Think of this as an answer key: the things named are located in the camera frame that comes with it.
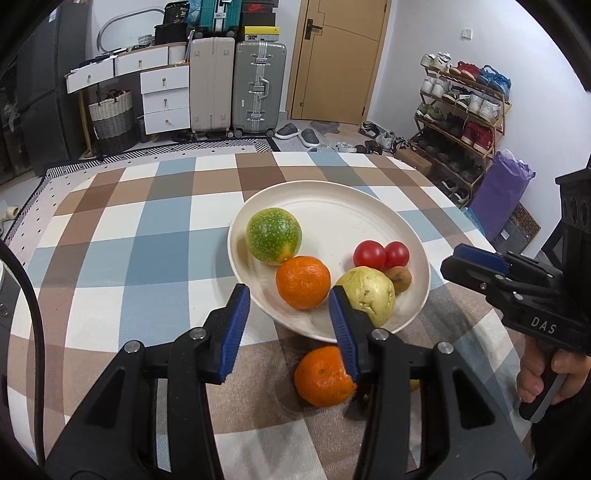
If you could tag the black refrigerator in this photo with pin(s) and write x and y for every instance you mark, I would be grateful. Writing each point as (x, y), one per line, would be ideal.
(51, 83)

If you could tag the rows of shoes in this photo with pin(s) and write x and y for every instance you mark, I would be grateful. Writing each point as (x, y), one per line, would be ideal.
(478, 134)

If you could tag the teal suitcase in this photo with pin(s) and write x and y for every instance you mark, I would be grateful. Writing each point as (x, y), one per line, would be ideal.
(219, 11)

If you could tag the wooden door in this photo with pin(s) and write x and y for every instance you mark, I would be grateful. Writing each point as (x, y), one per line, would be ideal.
(337, 78)

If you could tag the white desk with drawers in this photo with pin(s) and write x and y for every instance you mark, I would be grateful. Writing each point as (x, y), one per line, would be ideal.
(164, 99)

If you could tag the grey slipper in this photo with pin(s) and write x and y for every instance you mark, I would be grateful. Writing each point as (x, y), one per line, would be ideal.
(309, 137)
(286, 131)

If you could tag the sneakers on floor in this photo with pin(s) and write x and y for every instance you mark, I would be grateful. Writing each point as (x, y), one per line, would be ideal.
(383, 138)

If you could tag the cardboard box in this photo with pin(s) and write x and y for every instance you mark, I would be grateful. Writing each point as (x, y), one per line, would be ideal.
(413, 161)

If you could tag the grey floor mat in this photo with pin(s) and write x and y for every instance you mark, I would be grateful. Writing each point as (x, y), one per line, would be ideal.
(325, 127)

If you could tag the brown doormat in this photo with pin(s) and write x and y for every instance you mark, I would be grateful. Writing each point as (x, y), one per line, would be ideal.
(521, 226)

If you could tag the silver grey suitcase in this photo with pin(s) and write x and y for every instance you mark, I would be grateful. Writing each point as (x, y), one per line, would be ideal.
(258, 87)

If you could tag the orange mandarin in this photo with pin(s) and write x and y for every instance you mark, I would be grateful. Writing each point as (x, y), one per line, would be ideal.
(323, 376)
(303, 282)

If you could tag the black shoe box red logo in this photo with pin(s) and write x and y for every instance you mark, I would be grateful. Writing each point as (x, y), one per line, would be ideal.
(258, 6)

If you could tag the yellow-green pear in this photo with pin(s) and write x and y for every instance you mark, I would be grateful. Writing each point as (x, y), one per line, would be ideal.
(371, 295)

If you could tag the cream round plate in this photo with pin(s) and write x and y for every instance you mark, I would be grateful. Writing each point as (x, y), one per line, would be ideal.
(323, 217)

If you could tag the wooden shoe rack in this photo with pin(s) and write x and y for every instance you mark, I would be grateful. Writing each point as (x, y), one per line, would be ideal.
(504, 110)

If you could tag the person's right hand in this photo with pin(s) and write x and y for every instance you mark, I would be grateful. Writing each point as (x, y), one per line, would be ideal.
(528, 374)

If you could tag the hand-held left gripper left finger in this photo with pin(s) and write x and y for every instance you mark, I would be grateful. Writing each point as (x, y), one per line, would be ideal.
(233, 323)

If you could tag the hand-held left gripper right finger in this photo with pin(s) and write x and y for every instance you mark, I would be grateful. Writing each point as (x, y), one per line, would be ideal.
(344, 327)

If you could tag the purple bag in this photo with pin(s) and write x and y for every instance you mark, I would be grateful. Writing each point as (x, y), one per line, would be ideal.
(501, 198)

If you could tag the beige suitcase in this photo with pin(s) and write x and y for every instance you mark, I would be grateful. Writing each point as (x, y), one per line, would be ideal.
(212, 85)

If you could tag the red cherry tomato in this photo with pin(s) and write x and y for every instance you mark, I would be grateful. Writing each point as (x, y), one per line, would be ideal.
(398, 254)
(369, 254)

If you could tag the green speckled round melon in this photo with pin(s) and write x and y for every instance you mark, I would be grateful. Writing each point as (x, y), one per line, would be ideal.
(273, 235)

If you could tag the checkered tablecloth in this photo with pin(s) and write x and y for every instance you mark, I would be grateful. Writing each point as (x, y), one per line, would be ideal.
(138, 258)

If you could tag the curved metal tube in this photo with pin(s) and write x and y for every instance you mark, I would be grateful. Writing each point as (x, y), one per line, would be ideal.
(120, 17)

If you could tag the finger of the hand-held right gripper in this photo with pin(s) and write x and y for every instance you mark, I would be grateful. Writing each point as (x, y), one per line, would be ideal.
(480, 259)
(466, 274)

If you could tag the wicker laundry basket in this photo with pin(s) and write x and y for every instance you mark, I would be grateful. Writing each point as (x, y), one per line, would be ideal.
(111, 117)

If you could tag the black storage box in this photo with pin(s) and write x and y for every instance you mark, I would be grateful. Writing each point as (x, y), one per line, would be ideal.
(171, 34)

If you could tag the small brown round fruit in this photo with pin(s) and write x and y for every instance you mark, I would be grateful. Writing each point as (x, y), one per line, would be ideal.
(399, 279)
(414, 384)

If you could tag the black paper bag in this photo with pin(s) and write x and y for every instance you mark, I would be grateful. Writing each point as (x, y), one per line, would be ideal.
(177, 14)

